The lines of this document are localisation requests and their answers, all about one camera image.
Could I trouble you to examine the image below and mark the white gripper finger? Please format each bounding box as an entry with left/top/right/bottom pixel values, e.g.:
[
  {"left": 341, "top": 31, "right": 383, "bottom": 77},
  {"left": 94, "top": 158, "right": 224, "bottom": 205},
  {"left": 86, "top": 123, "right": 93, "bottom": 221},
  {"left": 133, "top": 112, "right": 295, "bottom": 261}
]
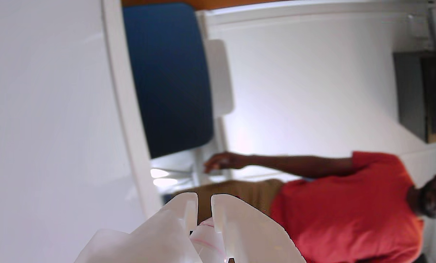
[
  {"left": 74, "top": 192, "right": 204, "bottom": 263},
  {"left": 210, "top": 194, "right": 307, "bottom": 263}
]

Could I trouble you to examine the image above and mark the red marker pen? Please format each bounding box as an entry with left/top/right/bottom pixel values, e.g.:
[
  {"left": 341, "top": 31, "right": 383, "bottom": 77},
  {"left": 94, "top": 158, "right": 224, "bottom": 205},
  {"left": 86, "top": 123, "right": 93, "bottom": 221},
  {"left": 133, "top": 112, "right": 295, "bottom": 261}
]
[{"left": 190, "top": 217, "right": 229, "bottom": 263}]

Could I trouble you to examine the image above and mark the bystander bare forearm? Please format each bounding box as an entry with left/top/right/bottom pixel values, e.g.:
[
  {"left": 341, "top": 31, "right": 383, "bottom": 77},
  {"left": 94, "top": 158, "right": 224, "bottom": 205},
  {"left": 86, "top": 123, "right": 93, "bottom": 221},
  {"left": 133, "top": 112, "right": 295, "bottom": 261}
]
[{"left": 244, "top": 153, "right": 353, "bottom": 179}]

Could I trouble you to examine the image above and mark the large whiteboard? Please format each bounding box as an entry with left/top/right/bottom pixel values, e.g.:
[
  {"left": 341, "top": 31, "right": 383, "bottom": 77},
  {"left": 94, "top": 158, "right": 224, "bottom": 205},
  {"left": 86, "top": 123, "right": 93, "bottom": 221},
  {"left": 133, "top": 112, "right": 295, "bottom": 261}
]
[{"left": 0, "top": 0, "right": 147, "bottom": 263}]

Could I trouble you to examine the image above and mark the bystander dark-skinned hand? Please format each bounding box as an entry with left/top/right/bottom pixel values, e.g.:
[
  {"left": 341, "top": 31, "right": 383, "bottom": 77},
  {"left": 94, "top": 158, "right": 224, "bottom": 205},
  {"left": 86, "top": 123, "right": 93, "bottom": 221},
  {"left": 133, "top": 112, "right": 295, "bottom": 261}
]
[{"left": 203, "top": 152, "right": 248, "bottom": 174}]

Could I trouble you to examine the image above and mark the person in mustard shorts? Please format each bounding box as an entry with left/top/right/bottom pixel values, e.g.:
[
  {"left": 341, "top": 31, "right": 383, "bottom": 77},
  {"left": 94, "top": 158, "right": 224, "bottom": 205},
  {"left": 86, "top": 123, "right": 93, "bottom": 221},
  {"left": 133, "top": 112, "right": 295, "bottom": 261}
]
[{"left": 174, "top": 151, "right": 436, "bottom": 263}]

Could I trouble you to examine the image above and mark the dark blue chair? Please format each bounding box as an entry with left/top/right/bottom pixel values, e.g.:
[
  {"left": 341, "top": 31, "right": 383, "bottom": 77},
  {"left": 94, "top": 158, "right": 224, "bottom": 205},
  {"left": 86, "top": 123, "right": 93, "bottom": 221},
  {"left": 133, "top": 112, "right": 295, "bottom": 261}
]
[{"left": 122, "top": 3, "right": 215, "bottom": 159}]

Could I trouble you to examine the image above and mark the dark wall cabinet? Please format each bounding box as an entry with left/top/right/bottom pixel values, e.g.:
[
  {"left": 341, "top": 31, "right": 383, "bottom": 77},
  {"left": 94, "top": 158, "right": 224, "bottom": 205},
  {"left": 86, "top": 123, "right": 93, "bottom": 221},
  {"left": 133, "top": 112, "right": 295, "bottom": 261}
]
[{"left": 393, "top": 51, "right": 436, "bottom": 144}]

